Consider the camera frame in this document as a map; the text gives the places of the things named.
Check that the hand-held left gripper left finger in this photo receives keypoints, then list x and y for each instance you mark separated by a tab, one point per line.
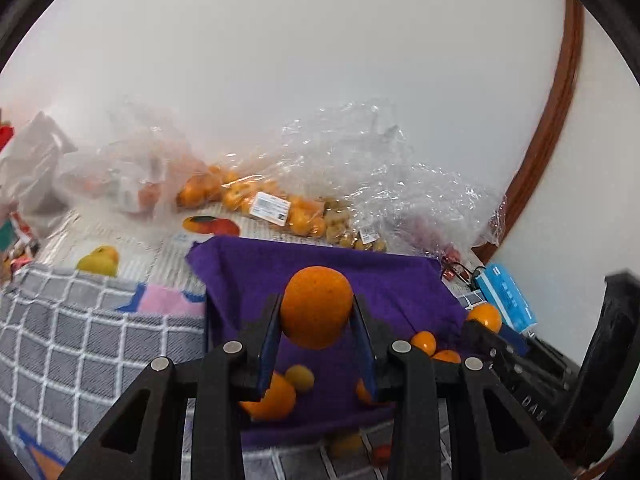
267	347

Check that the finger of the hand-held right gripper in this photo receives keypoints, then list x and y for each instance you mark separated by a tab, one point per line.
492	345

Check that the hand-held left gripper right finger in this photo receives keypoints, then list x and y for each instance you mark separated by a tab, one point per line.
367	347

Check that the smooth orange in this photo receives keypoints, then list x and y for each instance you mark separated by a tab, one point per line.
424	342
484	317
446	356

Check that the large mandarin orange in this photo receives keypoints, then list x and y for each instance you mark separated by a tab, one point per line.
316	307

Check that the small green round fruit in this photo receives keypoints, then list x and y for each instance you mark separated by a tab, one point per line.
301	377

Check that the blue tissue pack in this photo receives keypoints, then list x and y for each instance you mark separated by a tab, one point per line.
507	297

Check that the purple towel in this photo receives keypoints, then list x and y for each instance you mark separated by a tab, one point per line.
400	290

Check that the red tomato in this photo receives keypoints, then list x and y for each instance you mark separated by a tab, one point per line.
382	453

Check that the clear bag of green fruit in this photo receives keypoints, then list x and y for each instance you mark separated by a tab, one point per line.
345	225

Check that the clear bag of red fruit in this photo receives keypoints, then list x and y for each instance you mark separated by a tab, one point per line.
425	232

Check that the fruit-printed white mat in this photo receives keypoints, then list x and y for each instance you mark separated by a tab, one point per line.
150	255

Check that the clear bag of oranges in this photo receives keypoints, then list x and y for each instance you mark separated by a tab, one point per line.
240	195

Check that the large clear plastic bag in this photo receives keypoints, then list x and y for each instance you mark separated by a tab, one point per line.
400	170

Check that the grey plaid blanket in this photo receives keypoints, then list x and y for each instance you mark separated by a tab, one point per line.
75	340

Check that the clear bag of mixed fruit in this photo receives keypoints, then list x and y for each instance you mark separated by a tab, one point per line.
135	180

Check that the colourful snack packets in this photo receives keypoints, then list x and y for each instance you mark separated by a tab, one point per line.
17	245

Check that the white plastic bag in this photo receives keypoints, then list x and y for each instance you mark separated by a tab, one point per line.
35	160

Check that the brown wooden frame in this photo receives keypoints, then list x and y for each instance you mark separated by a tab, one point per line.
555	110

